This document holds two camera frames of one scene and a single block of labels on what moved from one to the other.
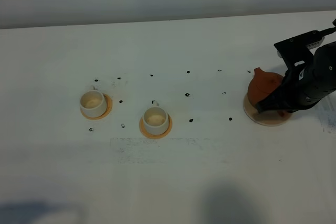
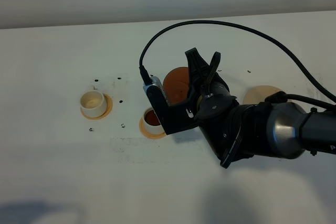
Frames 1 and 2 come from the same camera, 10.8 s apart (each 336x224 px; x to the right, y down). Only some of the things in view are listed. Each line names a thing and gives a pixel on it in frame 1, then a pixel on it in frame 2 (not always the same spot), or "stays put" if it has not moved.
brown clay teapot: x=262 y=84 → x=176 y=85
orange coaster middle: x=144 y=131 stays put
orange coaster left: x=107 y=112 stays put
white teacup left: x=93 y=103 stays put
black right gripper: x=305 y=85 → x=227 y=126
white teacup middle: x=156 y=118 stays put
